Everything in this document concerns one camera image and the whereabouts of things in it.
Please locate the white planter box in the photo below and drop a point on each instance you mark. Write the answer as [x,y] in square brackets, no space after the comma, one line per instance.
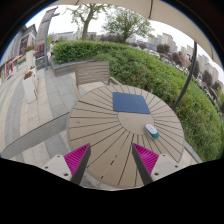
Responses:
[29,87]

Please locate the blue mouse pad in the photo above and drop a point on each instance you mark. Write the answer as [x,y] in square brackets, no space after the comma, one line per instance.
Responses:
[130,102]

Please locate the green hedge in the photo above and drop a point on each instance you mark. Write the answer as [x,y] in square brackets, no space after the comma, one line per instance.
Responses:
[150,71]

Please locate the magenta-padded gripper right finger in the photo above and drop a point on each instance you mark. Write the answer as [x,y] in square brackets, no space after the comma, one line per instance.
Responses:
[146,159]

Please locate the white and teal computer mouse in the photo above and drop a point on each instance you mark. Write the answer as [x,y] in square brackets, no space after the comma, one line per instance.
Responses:
[151,130]

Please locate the round leafy tree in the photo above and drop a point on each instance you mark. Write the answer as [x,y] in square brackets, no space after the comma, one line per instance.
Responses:
[126,21]

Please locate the beige patio umbrella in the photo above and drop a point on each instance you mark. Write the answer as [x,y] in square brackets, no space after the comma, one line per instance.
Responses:
[173,13]

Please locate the sparse-leaved tree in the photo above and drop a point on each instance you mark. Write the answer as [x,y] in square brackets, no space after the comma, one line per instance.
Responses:
[86,23]

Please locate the tall grey sign pylon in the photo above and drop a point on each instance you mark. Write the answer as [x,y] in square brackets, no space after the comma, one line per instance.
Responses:
[43,31]

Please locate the slatted beige patio chair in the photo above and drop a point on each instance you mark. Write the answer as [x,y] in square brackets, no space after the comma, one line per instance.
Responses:
[91,71]

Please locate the distant apartment buildings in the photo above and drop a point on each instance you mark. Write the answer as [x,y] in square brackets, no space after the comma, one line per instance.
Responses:
[166,41]

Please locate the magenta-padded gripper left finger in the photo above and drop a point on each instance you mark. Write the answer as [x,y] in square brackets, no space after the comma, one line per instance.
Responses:
[77,159]

